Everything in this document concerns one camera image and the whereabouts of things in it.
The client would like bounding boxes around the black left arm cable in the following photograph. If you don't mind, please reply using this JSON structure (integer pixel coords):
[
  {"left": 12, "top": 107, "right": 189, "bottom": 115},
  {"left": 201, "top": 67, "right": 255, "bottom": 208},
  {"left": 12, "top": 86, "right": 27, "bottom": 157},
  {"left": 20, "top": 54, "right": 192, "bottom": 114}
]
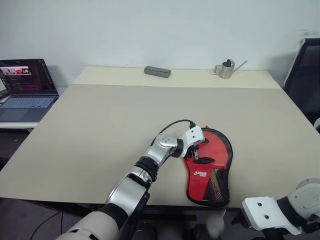
[{"left": 149, "top": 119, "right": 197, "bottom": 148}]

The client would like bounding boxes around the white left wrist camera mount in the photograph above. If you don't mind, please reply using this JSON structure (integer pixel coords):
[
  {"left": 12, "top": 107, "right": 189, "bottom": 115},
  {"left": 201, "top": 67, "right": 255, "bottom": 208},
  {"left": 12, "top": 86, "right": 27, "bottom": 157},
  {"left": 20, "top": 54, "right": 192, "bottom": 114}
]
[{"left": 178, "top": 126, "right": 206, "bottom": 159}]

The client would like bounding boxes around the open laptop computer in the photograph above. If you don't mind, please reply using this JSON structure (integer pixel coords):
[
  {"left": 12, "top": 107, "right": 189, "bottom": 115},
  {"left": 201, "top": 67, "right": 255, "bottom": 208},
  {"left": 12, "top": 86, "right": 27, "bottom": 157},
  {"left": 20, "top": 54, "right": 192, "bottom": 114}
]
[{"left": 0, "top": 58, "right": 60, "bottom": 123}]

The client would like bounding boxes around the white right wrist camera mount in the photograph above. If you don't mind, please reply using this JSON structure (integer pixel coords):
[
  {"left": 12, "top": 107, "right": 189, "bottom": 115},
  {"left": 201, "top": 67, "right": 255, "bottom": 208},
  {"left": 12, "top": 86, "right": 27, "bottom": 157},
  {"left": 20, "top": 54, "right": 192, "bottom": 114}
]
[{"left": 241, "top": 196, "right": 303, "bottom": 236}]

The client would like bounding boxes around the black red paddle case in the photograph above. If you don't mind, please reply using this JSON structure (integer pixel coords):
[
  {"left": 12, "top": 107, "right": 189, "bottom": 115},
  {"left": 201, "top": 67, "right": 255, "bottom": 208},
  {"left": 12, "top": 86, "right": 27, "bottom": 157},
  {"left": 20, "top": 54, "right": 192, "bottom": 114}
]
[{"left": 183, "top": 124, "right": 235, "bottom": 208}]

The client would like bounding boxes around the steel watering can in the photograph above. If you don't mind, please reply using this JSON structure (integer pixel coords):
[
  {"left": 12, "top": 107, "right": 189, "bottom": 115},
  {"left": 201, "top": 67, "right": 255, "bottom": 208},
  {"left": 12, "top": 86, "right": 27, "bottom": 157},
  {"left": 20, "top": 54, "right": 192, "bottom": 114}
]
[{"left": 212, "top": 59, "right": 248, "bottom": 80}]

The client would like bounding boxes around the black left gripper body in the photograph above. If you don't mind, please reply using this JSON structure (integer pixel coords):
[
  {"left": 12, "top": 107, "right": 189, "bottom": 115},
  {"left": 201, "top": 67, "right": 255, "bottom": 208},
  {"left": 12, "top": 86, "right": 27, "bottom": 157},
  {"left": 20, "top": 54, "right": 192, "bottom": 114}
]
[{"left": 185, "top": 144, "right": 201, "bottom": 161}]

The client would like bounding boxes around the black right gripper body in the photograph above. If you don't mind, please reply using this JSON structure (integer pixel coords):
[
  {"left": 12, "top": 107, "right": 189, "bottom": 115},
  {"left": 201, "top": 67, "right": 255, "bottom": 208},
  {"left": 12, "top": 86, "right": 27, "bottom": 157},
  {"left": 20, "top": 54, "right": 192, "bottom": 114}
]
[{"left": 231, "top": 206, "right": 252, "bottom": 230}]

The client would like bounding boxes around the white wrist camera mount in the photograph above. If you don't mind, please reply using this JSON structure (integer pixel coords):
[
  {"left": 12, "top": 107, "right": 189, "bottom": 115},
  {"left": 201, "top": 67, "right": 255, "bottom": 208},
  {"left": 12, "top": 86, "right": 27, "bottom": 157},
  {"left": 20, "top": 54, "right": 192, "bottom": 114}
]
[
  {"left": 178, "top": 126, "right": 206, "bottom": 159},
  {"left": 241, "top": 196, "right": 303, "bottom": 236}
]

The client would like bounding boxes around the black office chair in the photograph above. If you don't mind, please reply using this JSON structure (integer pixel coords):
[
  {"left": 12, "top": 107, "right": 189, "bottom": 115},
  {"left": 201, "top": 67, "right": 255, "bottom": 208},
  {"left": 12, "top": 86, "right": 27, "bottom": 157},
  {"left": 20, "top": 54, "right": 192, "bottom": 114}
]
[{"left": 283, "top": 38, "right": 320, "bottom": 128}]

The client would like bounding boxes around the grey rectangular box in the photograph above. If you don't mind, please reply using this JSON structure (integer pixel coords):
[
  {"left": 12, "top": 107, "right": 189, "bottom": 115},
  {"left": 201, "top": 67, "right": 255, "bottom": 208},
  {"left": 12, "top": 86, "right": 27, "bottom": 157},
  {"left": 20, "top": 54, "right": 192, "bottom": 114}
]
[{"left": 144, "top": 65, "right": 172, "bottom": 79}]

